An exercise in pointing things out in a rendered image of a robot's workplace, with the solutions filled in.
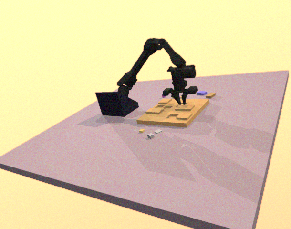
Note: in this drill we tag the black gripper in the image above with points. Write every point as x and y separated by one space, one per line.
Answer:
180 88

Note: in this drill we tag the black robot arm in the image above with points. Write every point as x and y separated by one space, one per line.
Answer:
150 47

